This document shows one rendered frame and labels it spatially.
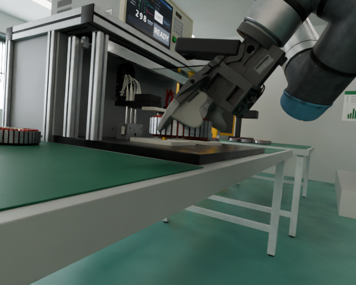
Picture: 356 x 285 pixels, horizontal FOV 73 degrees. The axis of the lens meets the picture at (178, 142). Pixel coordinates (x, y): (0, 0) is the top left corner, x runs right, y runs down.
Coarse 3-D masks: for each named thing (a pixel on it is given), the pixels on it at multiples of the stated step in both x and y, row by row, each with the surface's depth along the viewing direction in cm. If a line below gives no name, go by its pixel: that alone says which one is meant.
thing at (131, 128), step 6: (120, 126) 80; (126, 126) 79; (132, 126) 80; (138, 126) 83; (120, 132) 80; (126, 132) 79; (132, 132) 81; (138, 132) 84; (120, 138) 80; (126, 138) 79
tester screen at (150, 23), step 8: (128, 0) 75; (136, 0) 78; (144, 0) 81; (152, 0) 84; (160, 0) 88; (128, 8) 75; (136, 8) 78; (144, 8) 81; (152, 8) 85; (160, 8) 89; (168, 8) 93; (152, 16) 85; (168, 16) 94; (136, 24) 79; (152, 24) 86; (160, 24) 90; (144, 32) 82; (152, 32) 86; (168, 32) 95
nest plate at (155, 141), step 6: (132, 138) 73; (138, 138) 72; (144, 138) 74; (150, 138) 78; (156, 138) 82; (162, 144) 67; (168, 144) 66; (174, 144) 67; (180, 144) 70; (186, 144) 73; (192, 144) 76
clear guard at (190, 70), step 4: (168, 68) 98; (172, 68) 97; (176, 68) 97; (180, 68) 96; (184, 68) 96; (188, 68) 95; (192, 68) 95; (196, 68) 94; (200, 68) 94; (176, 72) 103; (180, 72) 102; (184, 72) 102; (188, 72) 101; (192, 72) 101; (184, 76) 109; (188, 76) 109
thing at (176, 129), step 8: (152, 120) 41; (176, 120) 38; (208, 120) 42; (152, 128) 41; (168, 128) 39; (176, 128) 38; (184, 128) 38; (192, 128) 39; (200, 128) 40; (208, 128) 41; (160, 136) 40; (168, 136) 39; (176, 136) 39; (184, 136) 39; (192, 136) 39; (200, 136) 39; (208, 136) 41
